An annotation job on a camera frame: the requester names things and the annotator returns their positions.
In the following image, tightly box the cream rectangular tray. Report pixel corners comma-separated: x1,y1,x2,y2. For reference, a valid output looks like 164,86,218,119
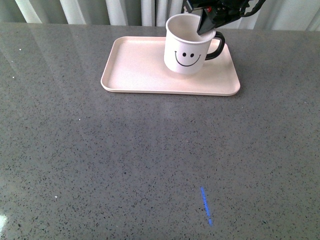
100,36,241,96

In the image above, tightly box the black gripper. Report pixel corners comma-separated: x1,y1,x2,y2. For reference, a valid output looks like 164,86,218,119
184,0,266,36

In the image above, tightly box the white smiley mug black handle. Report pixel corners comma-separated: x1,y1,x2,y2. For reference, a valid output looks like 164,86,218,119
164,13,225,75

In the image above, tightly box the grey pleated curtain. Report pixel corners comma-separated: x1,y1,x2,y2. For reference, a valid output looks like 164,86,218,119
0,0,320,31

